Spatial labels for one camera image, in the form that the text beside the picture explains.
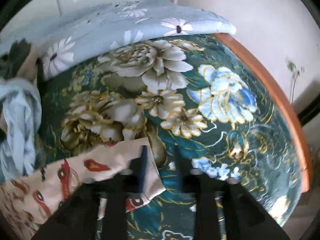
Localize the dark grey garment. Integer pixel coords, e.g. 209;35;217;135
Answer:
1;38;43;82

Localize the cream car-print pajama garment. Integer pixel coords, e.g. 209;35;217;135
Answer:
1;138;165;239

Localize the wooden headboard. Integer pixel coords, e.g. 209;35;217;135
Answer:
214;33;313;193

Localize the teal floral bed blanket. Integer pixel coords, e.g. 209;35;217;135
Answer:
39;35;302;239

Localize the light blue daisy quilt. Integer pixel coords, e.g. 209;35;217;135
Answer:
1;0;236;79

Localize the light blue shirt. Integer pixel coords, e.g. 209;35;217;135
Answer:
1;77;42;183

